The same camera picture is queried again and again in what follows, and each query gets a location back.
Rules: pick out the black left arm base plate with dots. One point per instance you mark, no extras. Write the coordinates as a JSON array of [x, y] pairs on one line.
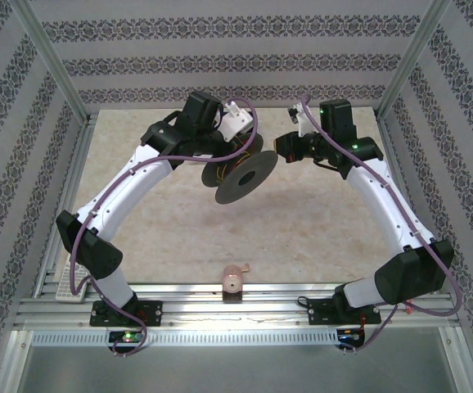
[[150, 313]]

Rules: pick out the white calculator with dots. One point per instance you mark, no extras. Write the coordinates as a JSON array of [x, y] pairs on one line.
[[66, 292]]

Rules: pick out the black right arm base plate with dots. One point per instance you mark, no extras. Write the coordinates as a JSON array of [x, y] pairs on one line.
[[318, 311]]

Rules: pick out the aluminium mounting rail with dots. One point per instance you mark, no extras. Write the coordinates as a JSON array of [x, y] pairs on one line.
[[261, 311]]

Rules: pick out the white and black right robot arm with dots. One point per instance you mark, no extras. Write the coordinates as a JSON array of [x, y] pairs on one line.
[[388, 204]]

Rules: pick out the aluminium frame post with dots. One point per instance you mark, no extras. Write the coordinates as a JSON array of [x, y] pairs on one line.
[[48, 53], [414, 53]]

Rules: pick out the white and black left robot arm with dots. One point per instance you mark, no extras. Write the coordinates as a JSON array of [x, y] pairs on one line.
[[126, 188]]

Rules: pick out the grey metal panel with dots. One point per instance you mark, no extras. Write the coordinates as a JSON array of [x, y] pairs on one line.
[[236, 368]]

